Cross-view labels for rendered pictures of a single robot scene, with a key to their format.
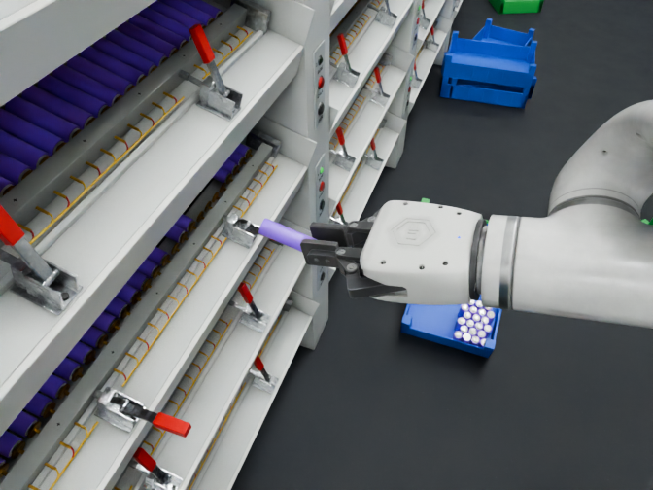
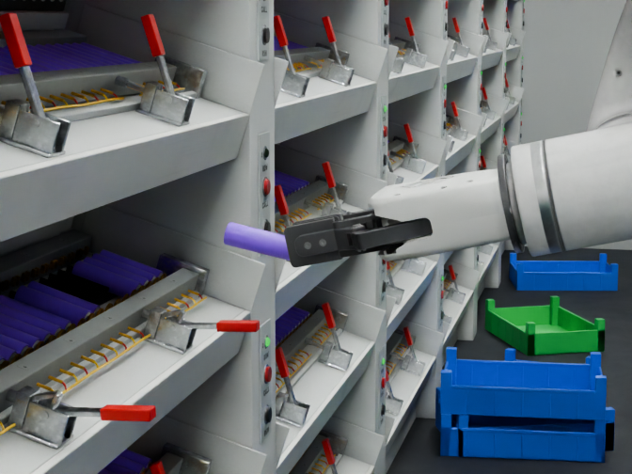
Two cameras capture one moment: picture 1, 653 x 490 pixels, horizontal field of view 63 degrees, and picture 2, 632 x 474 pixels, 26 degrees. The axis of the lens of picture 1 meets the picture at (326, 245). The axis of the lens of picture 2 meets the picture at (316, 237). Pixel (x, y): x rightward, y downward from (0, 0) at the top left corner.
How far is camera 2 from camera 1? 0.71 m
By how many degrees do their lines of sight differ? 38
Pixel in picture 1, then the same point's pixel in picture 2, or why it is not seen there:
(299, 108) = (240, 211)
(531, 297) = (573, 194)
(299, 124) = not seen: hidden behind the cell
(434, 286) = (462, 205)
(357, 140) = (306, 398)
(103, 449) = (24, 453)
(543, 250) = (574, 143)
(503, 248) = (531, 151)
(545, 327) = not seen: outside the picture
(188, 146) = (137, 126)
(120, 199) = (78, 130)
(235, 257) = (165, 356)
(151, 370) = not seen: hidden behind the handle
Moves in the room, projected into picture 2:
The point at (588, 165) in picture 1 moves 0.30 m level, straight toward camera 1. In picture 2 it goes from (608, 97) to (498, 123)
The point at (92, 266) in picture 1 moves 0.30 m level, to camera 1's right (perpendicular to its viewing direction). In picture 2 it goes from (69, 149) to (501, 143)
